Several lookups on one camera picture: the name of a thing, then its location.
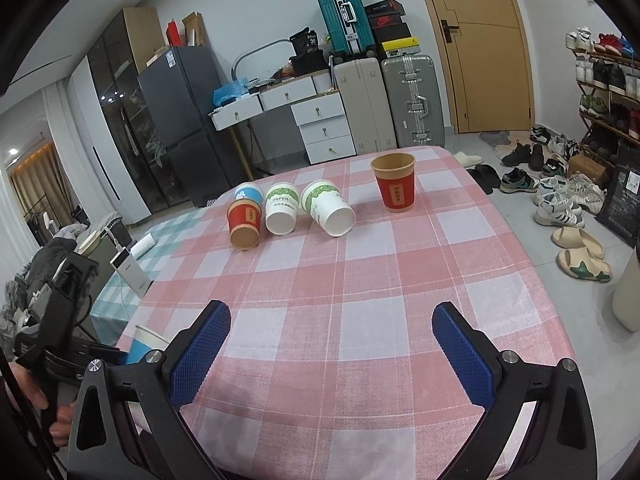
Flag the blue bunny paper cup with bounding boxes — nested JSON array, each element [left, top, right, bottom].
[[126, 325, 169, 364]]

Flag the lying red paper cup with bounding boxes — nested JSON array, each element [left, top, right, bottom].
[[227, 198, 262, 250]]

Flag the lying blue cup behind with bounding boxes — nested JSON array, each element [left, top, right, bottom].
[[233, 182, 264, 206]]

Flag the white green cup left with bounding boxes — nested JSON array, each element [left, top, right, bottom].
[[265, 182, 299, 236]]

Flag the white green cup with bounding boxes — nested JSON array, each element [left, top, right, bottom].
[[302, 180, 356, 237], [265, 182, 299, 236]]

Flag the white green cup right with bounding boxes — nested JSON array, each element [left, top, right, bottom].
[[302, 180, 356, 237]]

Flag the upright red paper cup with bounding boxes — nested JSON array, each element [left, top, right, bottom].
[[371, 152, 416, 212]]

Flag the person's left hand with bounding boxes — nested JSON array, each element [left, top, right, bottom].
[[9, 362, 75, 448]]

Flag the teal checked tablecloth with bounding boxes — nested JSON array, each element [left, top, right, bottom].
[[89, 208, 205, 344]]

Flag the white power bank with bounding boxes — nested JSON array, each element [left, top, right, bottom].
[[110, 248, 152, 298]]

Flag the white tissue roll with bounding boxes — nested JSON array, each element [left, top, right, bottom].
[[130, 233, 156, 259]]

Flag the pink checked tablecloth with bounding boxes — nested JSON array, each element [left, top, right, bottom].
[[130, 148, 572, 479]]

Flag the beige slippers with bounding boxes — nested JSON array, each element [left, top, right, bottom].
[[551, 226, 613, 283]]

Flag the white sneakers on floor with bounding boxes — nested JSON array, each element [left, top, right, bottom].
[[534, 172, 605, 228]]

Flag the black paper bag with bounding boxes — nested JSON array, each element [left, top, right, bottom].
[[596, 165, 639, 247]]

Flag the blue plastic bag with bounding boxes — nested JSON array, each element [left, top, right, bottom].
[[212, 78, 248, 108]]

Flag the black refrigerator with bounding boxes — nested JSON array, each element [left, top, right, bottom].
[[138, 46, 246, 207]]

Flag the white drawer desk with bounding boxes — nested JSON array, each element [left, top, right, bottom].
[[209, 70, 356, 165]]

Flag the silver grey suitcase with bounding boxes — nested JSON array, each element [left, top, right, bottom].
[[381, 54, 445, 148]]

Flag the beige suitcase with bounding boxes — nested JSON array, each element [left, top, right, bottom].
[[334, 58, 397, 155]]

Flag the wooden door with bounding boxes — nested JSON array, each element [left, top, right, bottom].
[[425, 0, 534, 133]]

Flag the shoe rack with shoes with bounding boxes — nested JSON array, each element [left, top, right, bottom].
[[565, 27, 639, 167]]

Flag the teal suitcase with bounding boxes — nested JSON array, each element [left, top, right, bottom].
[[317, 0, 376, 61]]

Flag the stacked shoe boxes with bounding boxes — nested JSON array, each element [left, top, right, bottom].
[[364, 0, 421, 61]]

